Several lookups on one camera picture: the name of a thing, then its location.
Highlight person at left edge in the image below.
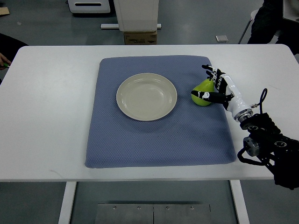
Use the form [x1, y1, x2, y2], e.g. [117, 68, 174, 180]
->
[0, 33, 28, 84]

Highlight cardboard piece on floor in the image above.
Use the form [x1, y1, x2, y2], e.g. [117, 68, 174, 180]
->
[0, 7, 10, 16]

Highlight person in black clothes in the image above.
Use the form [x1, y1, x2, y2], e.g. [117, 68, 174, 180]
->
[248, 0, 299, 46]

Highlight white cabinet on rail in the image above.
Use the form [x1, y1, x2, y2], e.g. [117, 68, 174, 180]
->
[100, 0, 162, 32]

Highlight white left table leg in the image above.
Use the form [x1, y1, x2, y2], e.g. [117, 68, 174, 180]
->
[58, 182, 77, 224]

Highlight white machine with slot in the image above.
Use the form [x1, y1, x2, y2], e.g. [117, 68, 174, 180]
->
[67, 0, 111, 14]

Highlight blue quilted mat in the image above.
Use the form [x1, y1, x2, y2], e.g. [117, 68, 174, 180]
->
[85, 56, 236, 168]

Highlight brown cardboard box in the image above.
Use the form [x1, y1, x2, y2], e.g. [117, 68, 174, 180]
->
[123, 31, 157, 45]

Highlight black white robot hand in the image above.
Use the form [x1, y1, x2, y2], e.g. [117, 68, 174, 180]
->
[191, 64, 253, 121]

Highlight white right table leg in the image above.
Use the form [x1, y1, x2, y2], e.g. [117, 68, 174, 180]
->
[229, 180, 250, 224]

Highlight white chair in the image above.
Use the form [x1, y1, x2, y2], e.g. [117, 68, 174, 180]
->
[238, 9, 258, 44]

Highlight beige round plate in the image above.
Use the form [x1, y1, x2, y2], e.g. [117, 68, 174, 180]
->
[116, 73, 178, 121]

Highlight white table leg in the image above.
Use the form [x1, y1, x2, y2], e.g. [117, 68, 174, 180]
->
[58, 182, 77, 224]
[229, 180, 250, 224]

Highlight small grey floor plate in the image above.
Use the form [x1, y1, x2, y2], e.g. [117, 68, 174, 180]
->
[215, 35, 228, 43]

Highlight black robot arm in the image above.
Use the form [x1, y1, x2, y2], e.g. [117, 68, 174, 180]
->
[237, 88, 299, 190]

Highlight green pear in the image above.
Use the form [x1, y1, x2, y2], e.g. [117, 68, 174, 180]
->
[191, 78, 214, 106]

